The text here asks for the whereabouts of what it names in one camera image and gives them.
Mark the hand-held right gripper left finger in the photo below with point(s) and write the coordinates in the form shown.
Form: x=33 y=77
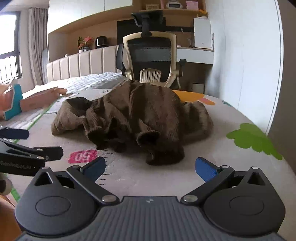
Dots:
x=93 y=169

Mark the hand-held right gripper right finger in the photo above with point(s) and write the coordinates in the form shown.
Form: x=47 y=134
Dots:
x=205 y=169

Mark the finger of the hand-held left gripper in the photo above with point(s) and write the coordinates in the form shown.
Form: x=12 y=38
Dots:
x=13 y=133
x=50 y=153

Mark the teal bag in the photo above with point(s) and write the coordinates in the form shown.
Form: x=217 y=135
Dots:
x=15 y=102

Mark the pink cardboard box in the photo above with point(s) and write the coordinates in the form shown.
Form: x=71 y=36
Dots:
x=37 y=100

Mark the white waste bin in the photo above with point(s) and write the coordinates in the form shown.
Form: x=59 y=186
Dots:
x=197 y=87

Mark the window with black bars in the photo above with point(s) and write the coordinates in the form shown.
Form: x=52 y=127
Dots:
x=8 y=46

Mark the beige curtain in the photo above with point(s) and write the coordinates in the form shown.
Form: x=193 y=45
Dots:
x=34 y=46

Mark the cream padded bed headboard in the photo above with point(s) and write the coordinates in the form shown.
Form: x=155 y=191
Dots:
x=81 y=63

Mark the white desk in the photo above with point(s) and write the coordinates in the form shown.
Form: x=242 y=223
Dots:
x=196 y=55

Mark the potted plant with red leaves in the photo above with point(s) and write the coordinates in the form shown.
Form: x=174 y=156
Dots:
x=83 y=42

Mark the black round speaker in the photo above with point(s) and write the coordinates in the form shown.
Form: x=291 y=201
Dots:
x=101 y=42

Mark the beige mesh office chair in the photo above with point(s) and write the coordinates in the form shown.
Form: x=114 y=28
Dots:
x=150 y=53

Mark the white box on desk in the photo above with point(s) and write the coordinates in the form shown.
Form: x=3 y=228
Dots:
x=202 y=33

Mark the black monitor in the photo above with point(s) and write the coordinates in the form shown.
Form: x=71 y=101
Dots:
x=180 y=25

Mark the small pink box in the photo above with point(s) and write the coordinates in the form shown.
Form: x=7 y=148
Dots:
x=191 y=5

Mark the white clock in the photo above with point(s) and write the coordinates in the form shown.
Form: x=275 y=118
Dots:
x=172 y=4

